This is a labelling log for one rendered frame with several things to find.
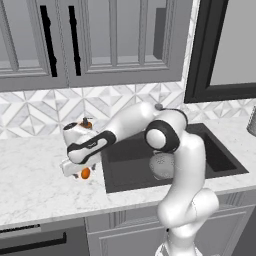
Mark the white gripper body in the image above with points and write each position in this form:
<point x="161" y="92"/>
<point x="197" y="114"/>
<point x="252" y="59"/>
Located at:
<point x="70" y="168"/>

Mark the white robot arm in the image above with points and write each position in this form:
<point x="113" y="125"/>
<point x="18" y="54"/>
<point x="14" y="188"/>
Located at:
<point x="186" y="173"/>

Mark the orange tangerine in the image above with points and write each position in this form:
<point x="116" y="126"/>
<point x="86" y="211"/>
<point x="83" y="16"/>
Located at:
<point x="85" y="173"/>

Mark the grey colander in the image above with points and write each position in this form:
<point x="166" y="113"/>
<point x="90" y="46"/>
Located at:
<point x="161" y="166"/>

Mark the dark sink basin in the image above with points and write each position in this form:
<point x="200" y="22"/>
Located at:
<point x="220" y="156"/>

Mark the grey dishwasher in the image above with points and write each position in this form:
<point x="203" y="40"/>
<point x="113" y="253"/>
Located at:
<point x="40" y="238"/>

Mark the grey lower cupboard door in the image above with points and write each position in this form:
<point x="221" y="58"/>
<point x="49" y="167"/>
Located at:
<point x="126" y="233"/>

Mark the grey cupboard door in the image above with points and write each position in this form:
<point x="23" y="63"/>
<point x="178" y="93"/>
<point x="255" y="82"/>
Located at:
<point x="126" y="233"/>
<point x="23" y="40"/>
<point x="133" y="36"/>

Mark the grey upper cupboard door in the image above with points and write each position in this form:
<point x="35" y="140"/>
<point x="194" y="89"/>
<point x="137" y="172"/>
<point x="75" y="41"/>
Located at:
<point x="133" y="36"/>
<point x="23" y="40"/>

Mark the black framed window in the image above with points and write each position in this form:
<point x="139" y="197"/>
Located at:
<point x="233" y="43"/>

